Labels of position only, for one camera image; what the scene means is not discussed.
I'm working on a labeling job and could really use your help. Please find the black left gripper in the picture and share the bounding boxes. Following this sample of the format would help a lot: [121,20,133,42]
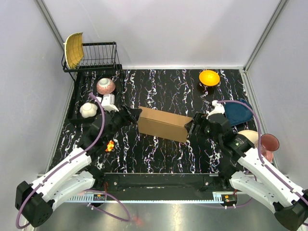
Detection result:
[104,103,142,143]

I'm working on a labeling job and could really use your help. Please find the brown cardboard box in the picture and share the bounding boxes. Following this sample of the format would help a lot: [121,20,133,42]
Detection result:
[138,106,192,143]

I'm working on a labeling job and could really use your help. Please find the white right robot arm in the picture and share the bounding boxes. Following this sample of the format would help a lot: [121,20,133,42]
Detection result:
[185,113,308,231]

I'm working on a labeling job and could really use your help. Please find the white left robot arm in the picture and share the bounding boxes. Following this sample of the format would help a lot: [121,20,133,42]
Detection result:
[15,105,142,229]

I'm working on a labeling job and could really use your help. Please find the right controller box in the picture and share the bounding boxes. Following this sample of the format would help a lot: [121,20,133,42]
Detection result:
[222,194,237,204]

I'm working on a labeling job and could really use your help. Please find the controller box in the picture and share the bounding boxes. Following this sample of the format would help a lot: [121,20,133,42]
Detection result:
[93,193,106,201]
[222,194,237,204]

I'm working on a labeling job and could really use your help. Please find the left controller box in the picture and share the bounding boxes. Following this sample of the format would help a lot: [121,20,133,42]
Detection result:
[93,193,106,201]

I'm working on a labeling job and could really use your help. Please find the black marble pattern mat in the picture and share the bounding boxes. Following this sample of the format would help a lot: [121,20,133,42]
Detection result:
[49,69,276,174]

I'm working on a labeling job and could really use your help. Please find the yellow red flower toy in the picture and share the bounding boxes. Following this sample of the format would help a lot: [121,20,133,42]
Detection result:
[105,141,115,152]

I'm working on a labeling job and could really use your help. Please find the red patterned bowl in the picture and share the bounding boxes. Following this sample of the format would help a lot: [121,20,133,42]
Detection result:
[96,78,116,95]

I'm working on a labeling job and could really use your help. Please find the white flower-shaped bowl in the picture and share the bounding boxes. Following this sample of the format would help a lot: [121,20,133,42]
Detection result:
[79,103,98,118]

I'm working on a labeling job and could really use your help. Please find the dark blue bowl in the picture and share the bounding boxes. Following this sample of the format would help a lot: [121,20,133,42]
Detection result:
[224,103,253,127]

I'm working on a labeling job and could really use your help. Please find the orange bowl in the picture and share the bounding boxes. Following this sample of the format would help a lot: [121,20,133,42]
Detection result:
[199,70,220,87]

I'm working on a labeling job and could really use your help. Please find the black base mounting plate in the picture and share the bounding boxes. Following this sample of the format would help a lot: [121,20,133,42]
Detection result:
[91,173,234,201]

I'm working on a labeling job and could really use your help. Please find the cream floral plate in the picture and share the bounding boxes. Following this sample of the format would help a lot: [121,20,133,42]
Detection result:
[238,130,259,148]

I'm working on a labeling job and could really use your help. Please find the pink glass cup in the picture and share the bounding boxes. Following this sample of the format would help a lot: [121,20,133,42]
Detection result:
[260,133,280,162]

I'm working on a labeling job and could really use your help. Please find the yellow woven plate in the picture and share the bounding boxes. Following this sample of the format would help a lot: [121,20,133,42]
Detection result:
[64,32,84,69]

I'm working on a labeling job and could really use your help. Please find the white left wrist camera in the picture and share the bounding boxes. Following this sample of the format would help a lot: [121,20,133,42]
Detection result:
[101,94,119,112]

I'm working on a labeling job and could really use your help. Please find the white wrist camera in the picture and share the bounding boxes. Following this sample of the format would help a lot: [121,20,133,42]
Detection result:
[101,94,119,112]
[206,100,225,119]

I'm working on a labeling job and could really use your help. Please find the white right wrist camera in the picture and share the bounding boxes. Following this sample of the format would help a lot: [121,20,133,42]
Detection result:
[206,100,225,119]

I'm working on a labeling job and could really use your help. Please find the black wire dish rack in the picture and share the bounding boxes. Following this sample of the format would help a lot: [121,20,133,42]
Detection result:
[62,41,124,125]

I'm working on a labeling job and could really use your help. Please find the aluminium frame rail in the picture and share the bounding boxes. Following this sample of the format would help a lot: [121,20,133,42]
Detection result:
[32,174,295,194]

